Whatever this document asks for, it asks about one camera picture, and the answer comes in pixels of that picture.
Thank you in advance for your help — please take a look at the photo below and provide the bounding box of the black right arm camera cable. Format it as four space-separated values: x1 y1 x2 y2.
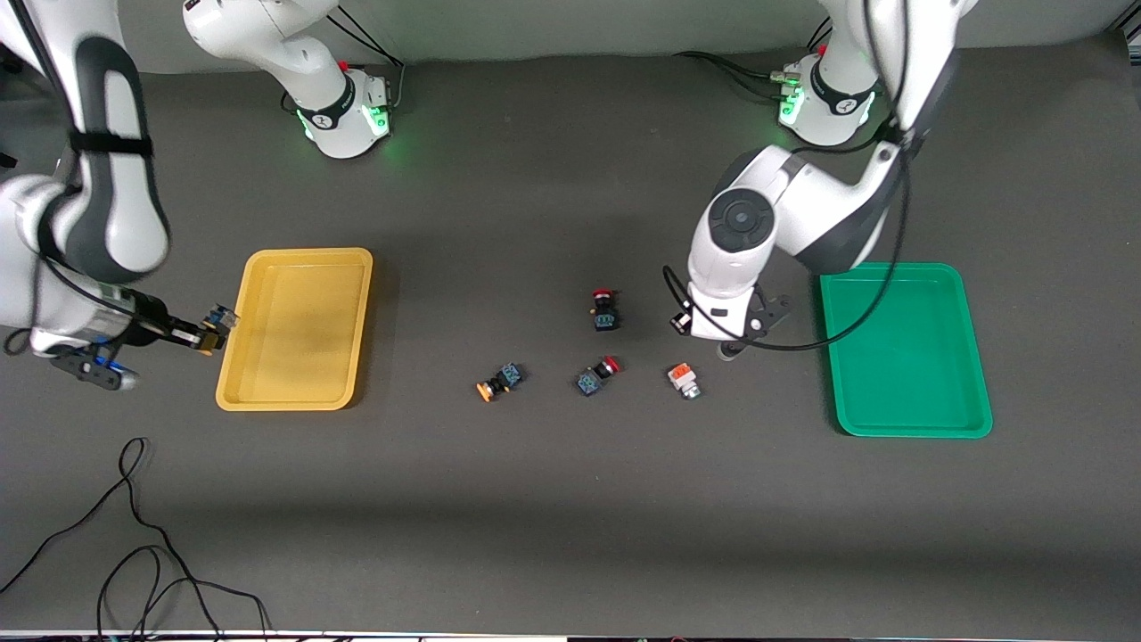
0 0 144 358

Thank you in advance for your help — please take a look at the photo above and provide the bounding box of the black arm base cable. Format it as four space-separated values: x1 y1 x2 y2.
325 9 406 112
673 51 794 99

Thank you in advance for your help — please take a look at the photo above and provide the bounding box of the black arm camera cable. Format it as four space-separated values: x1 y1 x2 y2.
661 0 915 353
0 0 144 358

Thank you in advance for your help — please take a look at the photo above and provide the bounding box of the green plastic tray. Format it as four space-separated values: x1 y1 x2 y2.
819 261 994 440

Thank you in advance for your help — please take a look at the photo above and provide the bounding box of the yellow-capped push button switch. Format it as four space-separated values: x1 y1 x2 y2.
476 361 527 404
198 304 242 357

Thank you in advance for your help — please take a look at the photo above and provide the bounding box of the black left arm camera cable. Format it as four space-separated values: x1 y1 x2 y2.
661 0 915 353

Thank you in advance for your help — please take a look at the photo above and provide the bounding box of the black left arm base cable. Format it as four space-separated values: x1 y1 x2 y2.
673 51 794 99

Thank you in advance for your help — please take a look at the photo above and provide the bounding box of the yellow plastic tray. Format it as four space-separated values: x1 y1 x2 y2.
215 247 374 412

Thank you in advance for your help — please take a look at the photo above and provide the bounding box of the black right arm base cable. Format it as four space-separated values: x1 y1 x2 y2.
325 9 406 112

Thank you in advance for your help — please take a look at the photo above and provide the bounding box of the loose black cable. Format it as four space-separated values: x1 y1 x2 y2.
0 437 273 642

